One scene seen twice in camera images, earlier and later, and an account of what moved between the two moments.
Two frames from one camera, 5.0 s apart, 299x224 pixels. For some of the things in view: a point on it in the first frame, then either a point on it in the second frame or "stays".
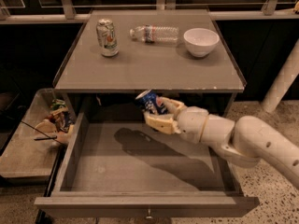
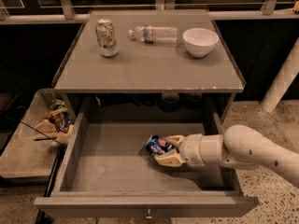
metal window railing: (66, 9) stays
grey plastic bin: (35, 146) stays
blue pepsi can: (149, 102) to (158, 146)
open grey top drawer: (118, 166) stays
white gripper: (192, 122) to (191, 149)
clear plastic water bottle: (156, 35) stays
